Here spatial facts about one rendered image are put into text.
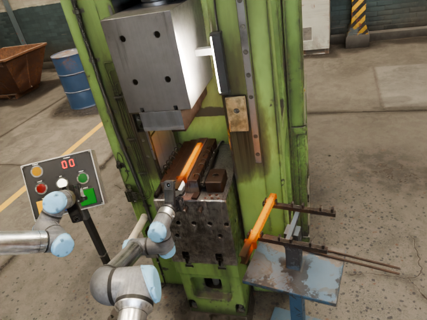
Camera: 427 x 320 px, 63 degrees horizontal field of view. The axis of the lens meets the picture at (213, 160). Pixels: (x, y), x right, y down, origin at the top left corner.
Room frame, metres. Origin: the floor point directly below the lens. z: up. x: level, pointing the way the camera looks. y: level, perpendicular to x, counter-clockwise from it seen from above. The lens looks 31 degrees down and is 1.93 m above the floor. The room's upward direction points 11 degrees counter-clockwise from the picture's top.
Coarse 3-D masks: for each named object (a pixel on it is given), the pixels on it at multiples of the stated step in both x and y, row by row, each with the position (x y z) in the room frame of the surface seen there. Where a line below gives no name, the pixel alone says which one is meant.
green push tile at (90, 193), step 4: (92, 188) 1.45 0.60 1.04; (84, 192) 1.44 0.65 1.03; (88, 192) 1.44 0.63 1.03; (92, 192) 1.44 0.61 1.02; (88, 196) 1.43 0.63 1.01; (92, 196) 1.43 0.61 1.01; (88, 200) 1.42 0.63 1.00; (92, 200) 1.42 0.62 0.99; (96, 200) 1.42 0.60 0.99; (84, 204) 1.41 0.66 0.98
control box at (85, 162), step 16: (48, 160) 1.53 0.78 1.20; (64, 160) 1.53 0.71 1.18; (80, 160) 1.53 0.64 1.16; (96, 160) 1.57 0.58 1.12; (32, 176) 1.49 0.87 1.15; (48, 176) 1.49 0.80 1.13; (64, 176) 1.49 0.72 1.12; (96, 176) 1.49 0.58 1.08; (32, 192) 1.45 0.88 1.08; (48, 192) 1.45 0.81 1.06; (96, 192) 1.45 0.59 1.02; (32, 208) 1.41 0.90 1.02; (80, 208) 1.41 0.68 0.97
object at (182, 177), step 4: (196, 144) 1.75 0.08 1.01; (200, 144) 1.75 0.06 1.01; (196, 148) 1.71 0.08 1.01; (200, 148) 1.72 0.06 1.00; (192, 152) 1.67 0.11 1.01; (196, 152) 1.66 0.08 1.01; (192, 156) 1.63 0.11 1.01; (188, 160) 1.59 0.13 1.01; (192, 160) 1.58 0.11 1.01; (188, 164) 1.55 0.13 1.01; (192, 164) 1.56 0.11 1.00; (184, 168) 1.52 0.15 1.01; (188, 168) 1.51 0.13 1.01; (184, 172) 1.48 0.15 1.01; (188, 172) 1.50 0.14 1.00; (180, 176) 1.44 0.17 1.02; (184, 176) 1.43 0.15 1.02; (180, 180) 1.40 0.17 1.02; (184, 180) 1.42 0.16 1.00; (176, 184) 1.38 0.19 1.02; (176, 188) 1.35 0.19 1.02
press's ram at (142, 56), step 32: (192, 0) 1.67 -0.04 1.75; (128, 32) 1.46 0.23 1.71; (160, 32) 1.42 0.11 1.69; (192, 32) 1.59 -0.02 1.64; (128, 64) 1.48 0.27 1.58; (160, 64) 1.43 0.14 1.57; (192, 64) 1.52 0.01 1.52; (128, 96) 1.49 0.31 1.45; (160, 96) 1.44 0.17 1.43; (192, 96) 1.44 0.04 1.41
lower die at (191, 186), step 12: (192, 144) 1.80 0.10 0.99; (204, 144) 1.75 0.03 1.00; (216, 144) 1.80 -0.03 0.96; (180, 156) 1.70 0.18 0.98; (204, 156) 1.63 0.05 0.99; (168, 168) 1.60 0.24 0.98; (180, 168) 1.56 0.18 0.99; (192, 168) 1.52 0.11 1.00; (204, 168) 1.54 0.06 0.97; (192, 180) 1.43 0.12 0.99; (192, 192) 1.43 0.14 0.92
